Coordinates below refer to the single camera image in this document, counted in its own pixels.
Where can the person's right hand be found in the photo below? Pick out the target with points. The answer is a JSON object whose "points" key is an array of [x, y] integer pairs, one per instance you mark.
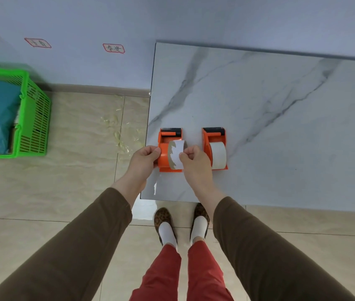
{"points": [[198, 169]]}

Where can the person's left hand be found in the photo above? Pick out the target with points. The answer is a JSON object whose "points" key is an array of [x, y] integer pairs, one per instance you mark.
{"points": [[141, 164]]}

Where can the person's right thumb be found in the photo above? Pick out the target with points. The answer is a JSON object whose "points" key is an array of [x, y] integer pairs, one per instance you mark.
{"points": [[183, 158]]}

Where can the person's left thumb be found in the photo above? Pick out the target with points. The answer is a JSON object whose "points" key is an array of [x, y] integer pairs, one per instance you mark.
{"points": [[153, 150]]}

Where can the orange tape dispenser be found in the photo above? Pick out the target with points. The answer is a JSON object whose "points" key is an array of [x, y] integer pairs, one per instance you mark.
{"points": [[164, 153], [209, 137]]}

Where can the person's right forearm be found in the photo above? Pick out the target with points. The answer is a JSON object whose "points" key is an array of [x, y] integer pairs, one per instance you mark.
{"points": [[259, 253]]}

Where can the person's left forearm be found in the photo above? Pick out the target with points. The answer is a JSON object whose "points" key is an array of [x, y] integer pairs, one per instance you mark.
{"points": [[80, 247]]}

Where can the pile of tape scraps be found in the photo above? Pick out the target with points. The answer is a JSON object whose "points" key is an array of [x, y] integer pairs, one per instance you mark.
{"points": [[124, 137]]}

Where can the full beige tape roll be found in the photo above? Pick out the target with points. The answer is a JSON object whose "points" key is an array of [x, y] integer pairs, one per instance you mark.
{"points": [[219, 155]]}

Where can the person's right leopard print shoe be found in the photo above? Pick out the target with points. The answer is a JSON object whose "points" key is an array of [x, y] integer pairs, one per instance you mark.
{"points": [[202, 211]]}

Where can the person's leopard print shoe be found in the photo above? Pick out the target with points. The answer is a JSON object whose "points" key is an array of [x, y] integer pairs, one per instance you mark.
{"points": [[202, 211], [162, 216]]}

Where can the person's left leopard print shoe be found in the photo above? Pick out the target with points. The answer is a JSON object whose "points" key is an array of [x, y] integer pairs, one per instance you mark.
{"points": [[162, 216]]}

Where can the person's right white sock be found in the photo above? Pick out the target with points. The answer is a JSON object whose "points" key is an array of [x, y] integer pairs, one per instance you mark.
{"points": [[199, 228]]}

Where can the person's white sock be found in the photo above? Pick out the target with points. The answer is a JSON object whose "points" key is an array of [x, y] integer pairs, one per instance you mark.
{"points": [[168, 233], [199, 228]]}

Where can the person's left white sock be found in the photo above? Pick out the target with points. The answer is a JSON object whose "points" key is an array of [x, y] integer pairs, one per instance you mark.
{"points": [[168, 233]]}

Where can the person's right red trouser leg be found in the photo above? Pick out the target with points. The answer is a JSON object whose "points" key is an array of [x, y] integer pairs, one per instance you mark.
{"points": [[205, 272]]}

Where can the person's red trouser leg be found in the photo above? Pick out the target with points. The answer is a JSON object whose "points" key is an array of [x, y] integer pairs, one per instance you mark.
{"points": [[161, 275], [205, 272]]}

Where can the person's left red trouser leg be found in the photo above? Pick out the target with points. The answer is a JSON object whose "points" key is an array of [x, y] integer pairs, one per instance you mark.
{"points": [[161, 275]]}

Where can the green plastic basket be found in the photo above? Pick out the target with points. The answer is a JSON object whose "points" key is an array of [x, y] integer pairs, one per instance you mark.
{"points": [[34, 122]]}

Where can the cardboard box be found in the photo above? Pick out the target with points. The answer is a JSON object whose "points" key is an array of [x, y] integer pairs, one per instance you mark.
{"points": [[13, 137]]}

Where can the red bordered wall label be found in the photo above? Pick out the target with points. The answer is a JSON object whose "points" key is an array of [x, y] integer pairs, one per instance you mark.
{"points": [[114, 48], [38, 43]]}

